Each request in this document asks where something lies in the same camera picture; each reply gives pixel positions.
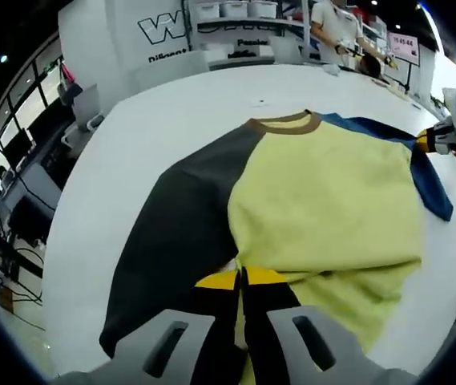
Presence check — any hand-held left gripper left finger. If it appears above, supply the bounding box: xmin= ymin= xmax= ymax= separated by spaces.
xmin=53 ymin=269 xmax=244 ymax=385

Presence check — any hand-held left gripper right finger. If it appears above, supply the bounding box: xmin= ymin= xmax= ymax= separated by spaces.
xmin=241 ymin=264 xmax=419 ymax=385

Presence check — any yellow blue dark garment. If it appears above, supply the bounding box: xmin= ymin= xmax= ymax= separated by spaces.
xmin=99 ymin=108 xmax=455 ymax=385

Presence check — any display screen on stand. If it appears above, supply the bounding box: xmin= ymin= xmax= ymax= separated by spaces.
xmin=387 ymin=31 xmax=420 ymax=91

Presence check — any grey office chair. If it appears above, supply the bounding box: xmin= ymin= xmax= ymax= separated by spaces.
xmin=269 ymin=35 xmax=301 ymax=65
xmin=62 ymin=83 xmax=105 ymax=145

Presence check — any grey metal shelving rack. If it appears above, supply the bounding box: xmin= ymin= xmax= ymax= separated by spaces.
xmin=185 ymin=0 xmax=389 ymax=67

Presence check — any row of white storage bins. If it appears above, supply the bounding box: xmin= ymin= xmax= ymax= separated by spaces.
xmin=193 ymin=0 xmax=276 ymax=19

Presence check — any black computer monitor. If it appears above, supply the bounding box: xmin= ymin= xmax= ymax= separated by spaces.
xmin=2 ymin=128 xmax=36 ymax=172

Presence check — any pink strapped hanging bag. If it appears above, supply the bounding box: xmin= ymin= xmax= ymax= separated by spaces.
xmin=59 ymin=59 xmax=83 ymax=106

